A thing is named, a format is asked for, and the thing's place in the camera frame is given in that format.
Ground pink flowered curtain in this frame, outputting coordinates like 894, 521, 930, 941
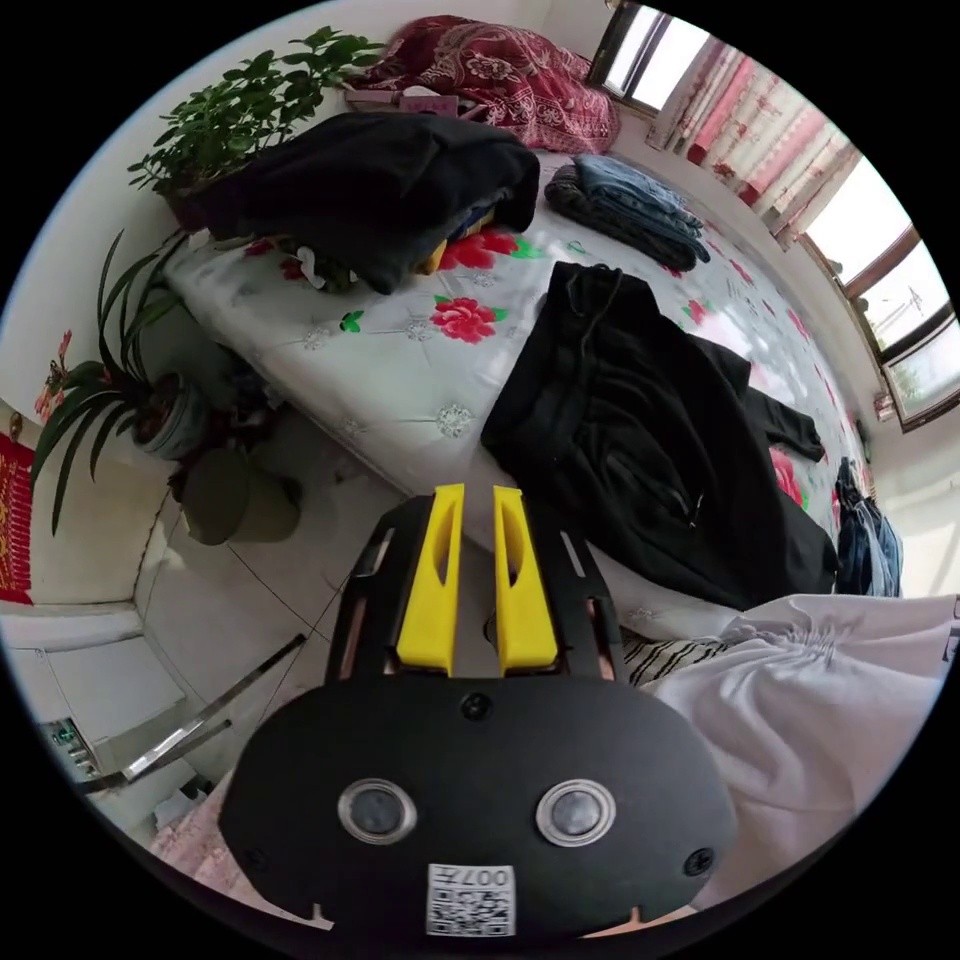
648, 37, 864, 250

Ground bed with flowered white sheet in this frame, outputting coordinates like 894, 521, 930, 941
161, 146, 890, 661

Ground person's body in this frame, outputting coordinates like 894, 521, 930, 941
622, 592, 960, 913

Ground window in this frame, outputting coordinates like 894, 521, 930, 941
584, 3, 960, 435

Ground dark red patterned quilt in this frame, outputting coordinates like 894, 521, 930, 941
348, 14, 624, 155

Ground black long pants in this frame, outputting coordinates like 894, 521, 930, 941
479, 260, 841, 613

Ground pile of clothes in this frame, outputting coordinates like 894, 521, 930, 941
183, 116, 543, 296

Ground pile of folded jeans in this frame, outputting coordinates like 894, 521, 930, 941
543, 153, 712, 273

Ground heap of blue jeans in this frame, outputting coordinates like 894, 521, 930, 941
833, 455, 906, 598

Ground leafy green potted plant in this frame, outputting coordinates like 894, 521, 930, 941
127, 26, 388, 232

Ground long-leaved potted plant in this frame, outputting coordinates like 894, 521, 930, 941
29, 228, 210, 538

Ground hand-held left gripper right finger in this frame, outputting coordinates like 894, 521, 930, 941
491, 485, 559, 675

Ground olive green stool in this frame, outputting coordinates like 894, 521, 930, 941
181, 448, 303, 547

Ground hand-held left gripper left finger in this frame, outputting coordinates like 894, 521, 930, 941
396, 483, 466, 674

